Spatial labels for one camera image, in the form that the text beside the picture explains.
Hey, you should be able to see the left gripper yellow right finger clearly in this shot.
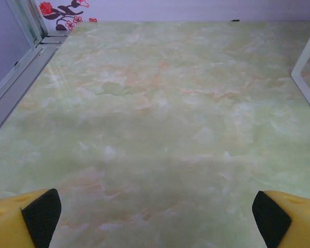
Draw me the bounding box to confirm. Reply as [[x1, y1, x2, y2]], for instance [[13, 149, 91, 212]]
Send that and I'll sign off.
[[252, 190, 310, 248]]

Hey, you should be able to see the aluminium side rail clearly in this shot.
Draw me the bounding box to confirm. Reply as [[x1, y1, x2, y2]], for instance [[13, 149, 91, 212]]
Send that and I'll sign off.
[[0, 35, 69, 142]]

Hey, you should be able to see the aluminium corner post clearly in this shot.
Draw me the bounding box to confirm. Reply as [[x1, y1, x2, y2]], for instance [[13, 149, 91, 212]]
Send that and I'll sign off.
[[7, 0, 50, 50]]

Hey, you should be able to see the wooden shelf white frame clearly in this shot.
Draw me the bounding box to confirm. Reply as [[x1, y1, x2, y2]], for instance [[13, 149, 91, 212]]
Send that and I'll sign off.
[[291, 20, 310, 118]]

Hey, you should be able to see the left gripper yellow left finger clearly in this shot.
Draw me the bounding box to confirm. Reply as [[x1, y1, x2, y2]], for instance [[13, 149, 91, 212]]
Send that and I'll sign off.
[[0, 188, 61, 248]]

